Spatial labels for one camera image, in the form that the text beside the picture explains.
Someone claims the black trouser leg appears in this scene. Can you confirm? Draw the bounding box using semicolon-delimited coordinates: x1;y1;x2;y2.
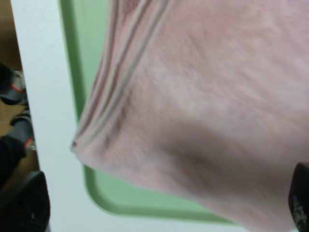
0;135;26;188

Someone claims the pink terry towel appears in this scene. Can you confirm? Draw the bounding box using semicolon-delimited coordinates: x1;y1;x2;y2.
71;0;309;232

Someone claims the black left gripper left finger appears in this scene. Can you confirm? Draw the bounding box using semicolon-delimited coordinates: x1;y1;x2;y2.
0;171;51;232

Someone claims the grey shoe lower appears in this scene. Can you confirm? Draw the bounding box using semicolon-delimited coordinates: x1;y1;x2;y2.
8;110;34;149

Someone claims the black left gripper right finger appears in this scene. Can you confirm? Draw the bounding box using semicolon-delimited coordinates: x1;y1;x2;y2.
288;162;309;232

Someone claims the light green plastic tray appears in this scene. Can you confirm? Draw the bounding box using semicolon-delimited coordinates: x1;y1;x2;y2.
59;0;231;225

